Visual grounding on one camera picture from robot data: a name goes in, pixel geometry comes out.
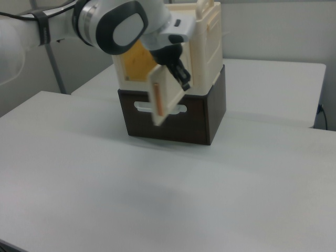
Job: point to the cream plastic cabinet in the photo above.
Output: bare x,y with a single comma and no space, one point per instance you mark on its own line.
207,52

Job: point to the dark brown wooden box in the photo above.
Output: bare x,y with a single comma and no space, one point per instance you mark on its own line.
183,126

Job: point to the cream cabinet door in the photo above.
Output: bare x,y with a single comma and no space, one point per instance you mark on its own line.
160,78

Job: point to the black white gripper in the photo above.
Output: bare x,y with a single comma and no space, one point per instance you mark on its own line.
165,53

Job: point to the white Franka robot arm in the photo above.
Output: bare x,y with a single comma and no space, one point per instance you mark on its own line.
123,29

